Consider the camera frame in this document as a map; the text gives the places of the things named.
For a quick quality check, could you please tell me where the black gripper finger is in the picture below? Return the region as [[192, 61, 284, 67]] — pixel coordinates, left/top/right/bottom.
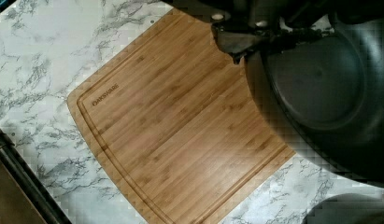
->
[[211, 21, 281, 64]]

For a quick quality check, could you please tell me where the bamboo cutting board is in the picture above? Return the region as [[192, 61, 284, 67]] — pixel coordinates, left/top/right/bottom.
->
[[67, 10, 292, 224]]

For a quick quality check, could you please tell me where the dark grey bowl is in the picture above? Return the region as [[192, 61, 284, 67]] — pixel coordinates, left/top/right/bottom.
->
[[245, 18, 384, 188]]

